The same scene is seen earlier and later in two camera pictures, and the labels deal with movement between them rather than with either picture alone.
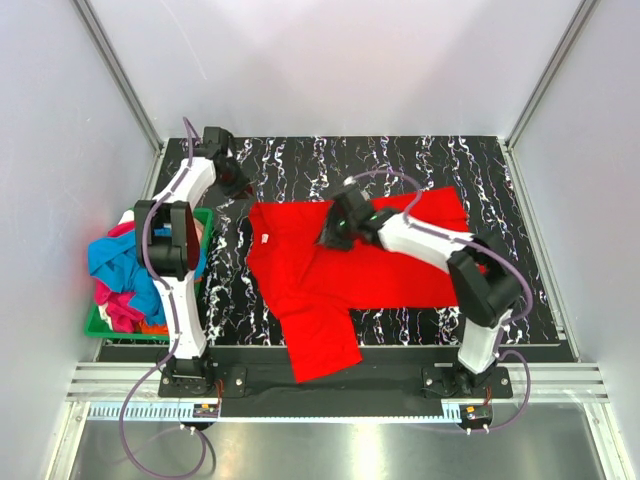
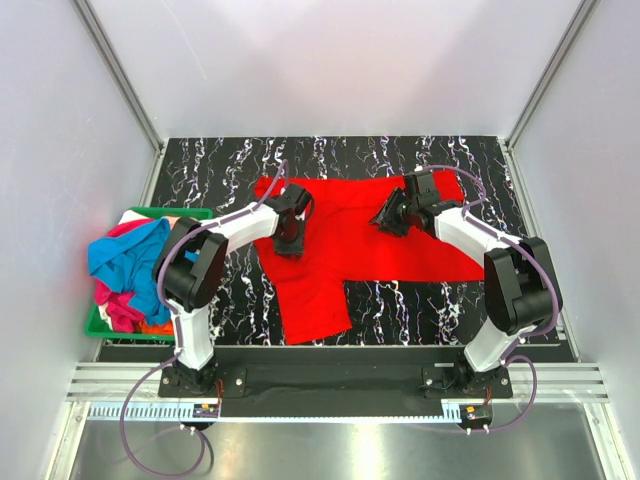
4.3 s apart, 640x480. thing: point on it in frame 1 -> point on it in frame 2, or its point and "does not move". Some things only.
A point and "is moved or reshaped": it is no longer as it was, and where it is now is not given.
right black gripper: (328, 236) -> (384, 219)
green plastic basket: (95, 329) does not move
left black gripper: (229, 191) -> (295, 248)
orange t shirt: (154, 329) does not move
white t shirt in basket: (127, 216) does not move
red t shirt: (310, 287) is moved or reshaped
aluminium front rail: (140, 381) does not move
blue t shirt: (114, 261) does not move
